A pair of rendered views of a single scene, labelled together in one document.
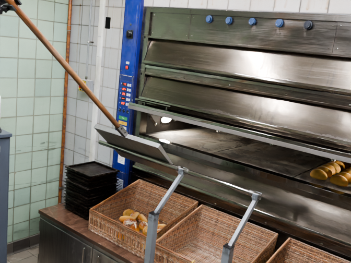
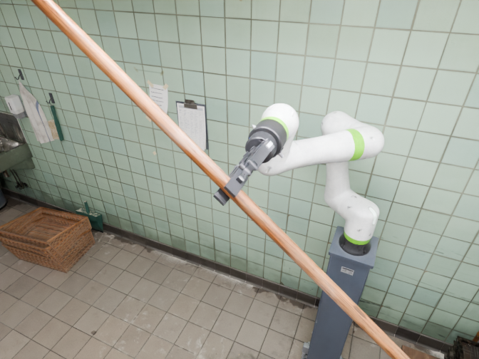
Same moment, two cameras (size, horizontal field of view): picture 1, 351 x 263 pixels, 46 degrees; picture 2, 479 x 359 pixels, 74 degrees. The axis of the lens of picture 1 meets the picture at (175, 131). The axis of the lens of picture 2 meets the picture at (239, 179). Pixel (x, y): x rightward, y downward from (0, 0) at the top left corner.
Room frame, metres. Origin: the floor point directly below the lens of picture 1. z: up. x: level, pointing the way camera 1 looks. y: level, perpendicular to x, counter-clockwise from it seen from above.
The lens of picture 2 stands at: (1.72, 0.22, 2.34)
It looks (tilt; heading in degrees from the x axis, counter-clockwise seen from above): 34 degrees down; 76
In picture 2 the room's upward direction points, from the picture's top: straight up
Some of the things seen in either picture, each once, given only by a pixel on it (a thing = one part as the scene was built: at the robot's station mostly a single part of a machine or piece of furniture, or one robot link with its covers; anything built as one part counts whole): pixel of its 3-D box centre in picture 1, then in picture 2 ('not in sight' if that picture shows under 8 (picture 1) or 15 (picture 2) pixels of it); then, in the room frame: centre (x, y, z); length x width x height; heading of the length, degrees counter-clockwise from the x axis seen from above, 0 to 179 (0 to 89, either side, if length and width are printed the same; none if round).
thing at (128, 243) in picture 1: (143, 215); not in sight; (2.61, 0.15, 0.72); 0.56 x 0.49 x 0.28; 53
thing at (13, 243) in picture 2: not in sight; (45, 234); (0.51, 2.74, 0.26); 0.56 x 0.49 x 0.28; 149
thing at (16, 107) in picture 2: not in sight; (16, 107); (0.45, 3.32, 1.28); 0.09 x 0.09 x 0.20; 52
